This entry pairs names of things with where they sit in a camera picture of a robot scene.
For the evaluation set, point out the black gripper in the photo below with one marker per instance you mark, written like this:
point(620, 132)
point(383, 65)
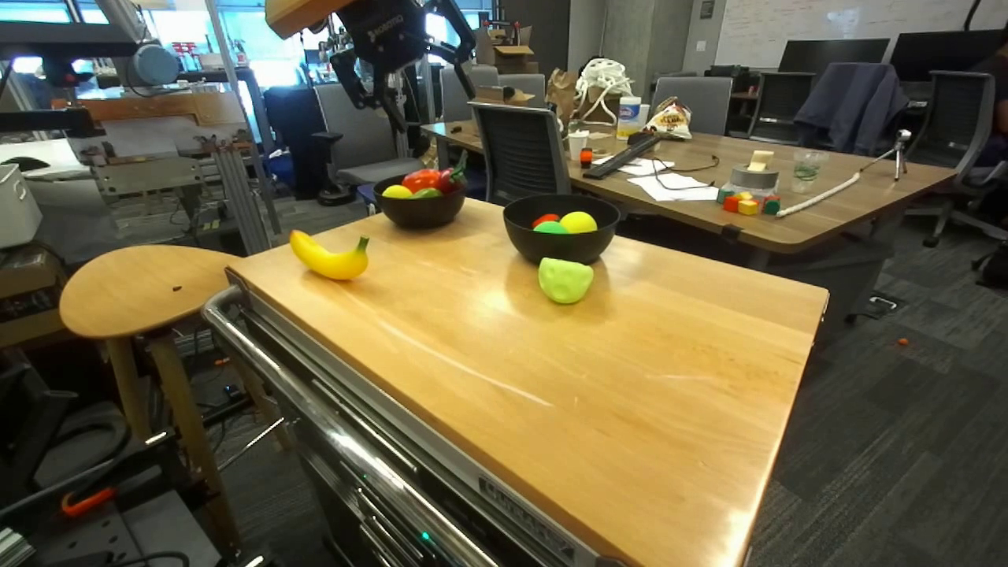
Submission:
point(383, 32)

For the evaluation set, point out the red-orange plush pepper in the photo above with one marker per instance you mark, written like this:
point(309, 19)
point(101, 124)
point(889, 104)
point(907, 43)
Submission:
point(420, 180)

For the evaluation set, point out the yellow-green plush ball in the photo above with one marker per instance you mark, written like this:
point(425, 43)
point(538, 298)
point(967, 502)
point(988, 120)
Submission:
point(397, 192)

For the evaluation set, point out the red radish with green stem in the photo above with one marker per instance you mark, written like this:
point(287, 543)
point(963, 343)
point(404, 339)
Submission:
point(450, 184)

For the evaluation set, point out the yellow plush banana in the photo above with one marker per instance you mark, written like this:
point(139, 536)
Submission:
point(325, 262)

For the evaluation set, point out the small red plush strawberry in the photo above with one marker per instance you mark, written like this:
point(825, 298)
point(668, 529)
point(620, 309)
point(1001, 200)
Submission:
point(544, 219)

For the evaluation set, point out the green plush ball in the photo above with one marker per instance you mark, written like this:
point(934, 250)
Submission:
point(549, 226)

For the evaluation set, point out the yellow plush ball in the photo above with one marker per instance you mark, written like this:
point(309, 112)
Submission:
point(576, 221)

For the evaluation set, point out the light green lumpy plush fruit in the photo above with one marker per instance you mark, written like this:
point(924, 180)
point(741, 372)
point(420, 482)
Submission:
point(565, 281)

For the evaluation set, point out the beige plush toy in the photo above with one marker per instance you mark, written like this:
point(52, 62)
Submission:
point(673, 120)

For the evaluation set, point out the grey upholstered chair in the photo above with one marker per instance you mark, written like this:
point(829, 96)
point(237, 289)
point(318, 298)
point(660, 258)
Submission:
point(357, 137)

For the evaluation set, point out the tan wrist mounted block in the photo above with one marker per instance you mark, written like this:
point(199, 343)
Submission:
point(301, 13)

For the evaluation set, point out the large black bowl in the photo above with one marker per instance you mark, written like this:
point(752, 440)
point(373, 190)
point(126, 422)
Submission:
point(420, 215)

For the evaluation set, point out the cardboard box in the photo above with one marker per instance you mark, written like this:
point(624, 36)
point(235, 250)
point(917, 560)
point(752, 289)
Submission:
point(508, 48)

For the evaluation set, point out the grey mesh office chair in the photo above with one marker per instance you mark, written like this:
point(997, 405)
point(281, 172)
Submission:
point(521, 151)

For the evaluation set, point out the white woven ball sculpture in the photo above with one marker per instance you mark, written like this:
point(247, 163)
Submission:
point(603, 82)

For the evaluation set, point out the small black bowl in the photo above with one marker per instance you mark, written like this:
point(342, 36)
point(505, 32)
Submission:
point(561, 250)

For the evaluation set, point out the long black device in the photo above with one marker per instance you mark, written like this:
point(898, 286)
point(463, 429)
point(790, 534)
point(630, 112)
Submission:
point(628, 151)

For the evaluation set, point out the white paper sheet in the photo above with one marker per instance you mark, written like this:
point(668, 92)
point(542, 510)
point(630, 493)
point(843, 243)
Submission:
point(673, 188)

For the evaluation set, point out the light grey office chair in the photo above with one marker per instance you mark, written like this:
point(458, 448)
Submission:
point(694, 100)

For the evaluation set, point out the round wooden stool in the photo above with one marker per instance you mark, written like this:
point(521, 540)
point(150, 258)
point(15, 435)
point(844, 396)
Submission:
point(135, 286)

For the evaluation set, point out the white cart with wooden top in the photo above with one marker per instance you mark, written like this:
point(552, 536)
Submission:
point(576, 399)

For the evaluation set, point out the red toy block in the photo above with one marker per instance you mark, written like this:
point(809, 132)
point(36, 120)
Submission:
point(732, 202)

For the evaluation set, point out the clear plastic container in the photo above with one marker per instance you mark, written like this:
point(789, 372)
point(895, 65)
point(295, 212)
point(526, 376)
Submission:
point(757, 175)

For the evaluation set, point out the yellow toy block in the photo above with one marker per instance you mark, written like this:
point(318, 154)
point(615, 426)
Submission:
point(749, 207)

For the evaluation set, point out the white box device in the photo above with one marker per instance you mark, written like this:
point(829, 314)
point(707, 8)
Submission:
point(15, 210)

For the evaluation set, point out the black office chair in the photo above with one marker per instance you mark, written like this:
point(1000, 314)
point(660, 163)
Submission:
point(782, 100)
point(956, 113)

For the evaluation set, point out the green toy block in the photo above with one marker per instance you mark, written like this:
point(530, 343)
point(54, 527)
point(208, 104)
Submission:
point(771, 207)

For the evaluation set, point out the black computer monitor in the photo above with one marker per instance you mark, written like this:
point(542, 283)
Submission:
point(950, 51)
point(834, 55)

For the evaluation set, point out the wooden office desk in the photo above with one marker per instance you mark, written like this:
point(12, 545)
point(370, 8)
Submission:
point(820, 224)

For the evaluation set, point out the white stick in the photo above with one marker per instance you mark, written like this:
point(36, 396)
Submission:
point(829, 192)

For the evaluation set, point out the dark blue jacket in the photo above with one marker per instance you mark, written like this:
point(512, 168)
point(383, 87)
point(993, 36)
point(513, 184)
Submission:
point(850, 104)

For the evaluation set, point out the black breadboard table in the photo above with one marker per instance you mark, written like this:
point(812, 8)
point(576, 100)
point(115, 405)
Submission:
point(159, 536)

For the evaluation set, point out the small silver tripod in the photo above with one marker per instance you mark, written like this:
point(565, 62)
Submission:
point(898, 151)

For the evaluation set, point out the aluminium extrusion frame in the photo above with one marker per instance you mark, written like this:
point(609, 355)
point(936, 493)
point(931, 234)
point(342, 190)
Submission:
point(159, 175)

